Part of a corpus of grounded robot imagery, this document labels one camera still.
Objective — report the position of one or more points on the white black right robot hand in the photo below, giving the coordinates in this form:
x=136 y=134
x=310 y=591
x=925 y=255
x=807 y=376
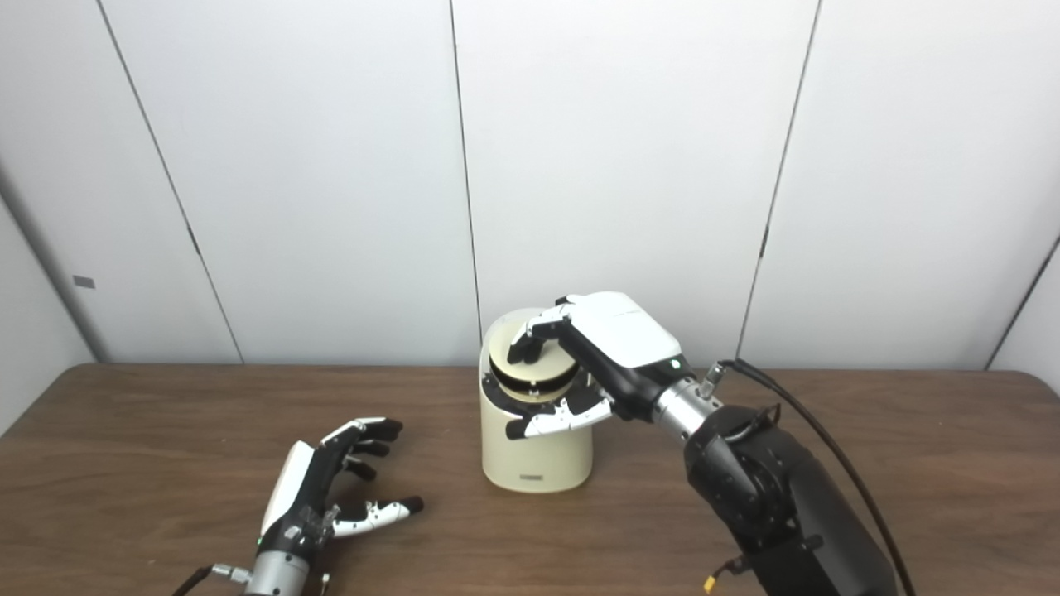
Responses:
x=621 y=339

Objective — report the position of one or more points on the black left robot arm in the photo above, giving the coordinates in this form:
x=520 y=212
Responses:
x=277 y=577

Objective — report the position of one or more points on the round cream bin lid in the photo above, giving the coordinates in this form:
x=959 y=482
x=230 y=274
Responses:
x=551 y=368

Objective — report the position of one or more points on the cream-colored bin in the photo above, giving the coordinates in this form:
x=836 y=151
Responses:
x=534 y=455

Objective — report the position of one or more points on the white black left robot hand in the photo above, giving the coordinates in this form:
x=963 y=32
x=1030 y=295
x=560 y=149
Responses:
x=302 y=497

